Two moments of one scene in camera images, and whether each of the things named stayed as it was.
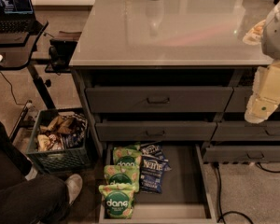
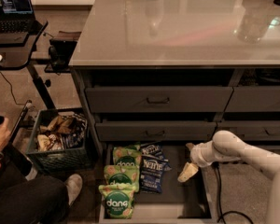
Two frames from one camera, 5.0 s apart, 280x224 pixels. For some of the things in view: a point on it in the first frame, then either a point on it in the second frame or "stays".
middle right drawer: [245, 131] stays
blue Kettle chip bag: [152, 170] stays
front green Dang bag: [119, 200] stays
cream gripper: [277, 36] to [197, 156]
